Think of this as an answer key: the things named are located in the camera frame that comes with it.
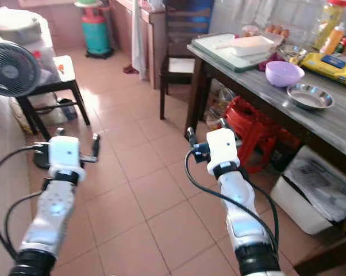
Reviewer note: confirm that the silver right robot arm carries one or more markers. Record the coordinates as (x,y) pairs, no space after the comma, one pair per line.
(242,213)

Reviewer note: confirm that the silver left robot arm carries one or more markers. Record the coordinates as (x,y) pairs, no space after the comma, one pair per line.
(52,213)

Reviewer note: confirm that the clear plastic bag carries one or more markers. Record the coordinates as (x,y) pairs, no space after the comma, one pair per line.
(219,103)

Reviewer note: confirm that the pale bags under stool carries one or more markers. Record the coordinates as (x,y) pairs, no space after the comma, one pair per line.
(64,109)

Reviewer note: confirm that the red plastic stool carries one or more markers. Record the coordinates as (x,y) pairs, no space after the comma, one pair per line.
(253,123)

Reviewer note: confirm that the black stool with white seat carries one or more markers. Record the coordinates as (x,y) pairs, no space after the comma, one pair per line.
(61,83)

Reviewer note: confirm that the white green-rimmed tray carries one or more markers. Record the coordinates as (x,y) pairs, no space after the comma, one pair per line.
(213,49)

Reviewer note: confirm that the magenta cloth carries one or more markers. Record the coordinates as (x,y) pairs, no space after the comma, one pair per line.
(270,62)

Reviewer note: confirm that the purple plastic bowl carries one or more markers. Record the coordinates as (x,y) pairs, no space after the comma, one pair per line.
(285,75)

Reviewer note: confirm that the white rectangular dish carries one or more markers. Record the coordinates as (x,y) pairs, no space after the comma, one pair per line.
(252,46)

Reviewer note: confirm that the small red rag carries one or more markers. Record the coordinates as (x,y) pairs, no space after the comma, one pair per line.
(130,70)

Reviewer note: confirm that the round steel plate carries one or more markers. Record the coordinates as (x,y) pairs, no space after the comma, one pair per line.
(310,97)

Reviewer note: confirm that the pink tiled counter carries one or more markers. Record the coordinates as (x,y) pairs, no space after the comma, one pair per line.
(156,52)

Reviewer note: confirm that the small clear jar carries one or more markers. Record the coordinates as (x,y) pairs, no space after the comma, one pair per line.
(250,31)

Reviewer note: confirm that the small glass bowl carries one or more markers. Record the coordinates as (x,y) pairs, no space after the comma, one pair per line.
(292,53)

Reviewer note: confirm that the teal gas cylinder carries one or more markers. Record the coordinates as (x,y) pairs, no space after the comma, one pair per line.
(96,34)

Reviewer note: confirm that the wooden table with grey top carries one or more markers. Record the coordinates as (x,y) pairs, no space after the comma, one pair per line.
(328,123)

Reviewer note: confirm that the dark wooden chair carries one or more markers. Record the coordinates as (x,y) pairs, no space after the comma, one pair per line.
(176,29)

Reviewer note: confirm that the container of brown eggs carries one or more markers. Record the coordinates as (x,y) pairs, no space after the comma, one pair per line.
(277,30)

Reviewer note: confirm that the blue plastic barrel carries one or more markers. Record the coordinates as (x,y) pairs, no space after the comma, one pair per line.
(203,17)

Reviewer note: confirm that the white hanging cloth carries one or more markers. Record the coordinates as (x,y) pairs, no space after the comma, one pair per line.
(138,40)

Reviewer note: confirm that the white plastic-covered appliance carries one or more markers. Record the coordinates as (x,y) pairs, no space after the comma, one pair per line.
(20,29)

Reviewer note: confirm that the white box with newspaper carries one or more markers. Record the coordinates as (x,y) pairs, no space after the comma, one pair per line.
(311,190)

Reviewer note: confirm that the yellow plastic package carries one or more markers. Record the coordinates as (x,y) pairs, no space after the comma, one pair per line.
(331,70)

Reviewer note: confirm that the small orange bottle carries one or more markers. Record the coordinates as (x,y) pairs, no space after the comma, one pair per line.
(333,39)

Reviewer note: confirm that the large yellow oil bottle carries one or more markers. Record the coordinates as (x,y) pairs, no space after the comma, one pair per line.
(329,17)

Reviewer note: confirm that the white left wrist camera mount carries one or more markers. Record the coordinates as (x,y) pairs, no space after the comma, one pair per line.
(65,154)

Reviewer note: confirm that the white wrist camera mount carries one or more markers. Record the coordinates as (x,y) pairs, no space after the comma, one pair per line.
(222,146)
(65,154)

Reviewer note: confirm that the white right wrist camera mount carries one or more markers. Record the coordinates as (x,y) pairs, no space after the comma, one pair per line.
(222,146)

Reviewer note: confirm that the black pedestal fan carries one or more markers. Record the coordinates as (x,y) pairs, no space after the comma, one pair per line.
(15,69)

